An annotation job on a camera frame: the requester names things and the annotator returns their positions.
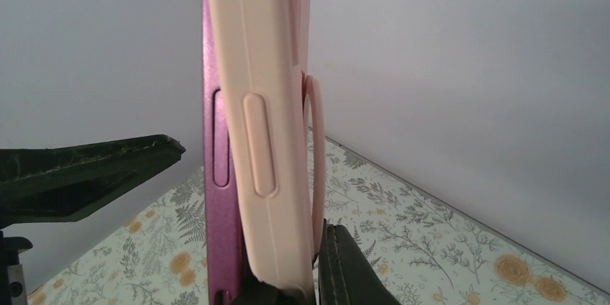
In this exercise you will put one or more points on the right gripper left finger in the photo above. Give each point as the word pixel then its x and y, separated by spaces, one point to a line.
pixel 68 184

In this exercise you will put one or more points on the floral patterned table mat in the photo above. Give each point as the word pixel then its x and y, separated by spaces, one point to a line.
pixel 423 251

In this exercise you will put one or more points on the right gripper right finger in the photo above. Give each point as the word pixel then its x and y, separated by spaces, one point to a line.
pixel 345 276

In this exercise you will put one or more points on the pink phone case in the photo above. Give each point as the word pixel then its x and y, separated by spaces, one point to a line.
pixel 275 124

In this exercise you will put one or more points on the purple phone black screen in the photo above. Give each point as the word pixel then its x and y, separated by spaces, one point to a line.
pixel 224 243

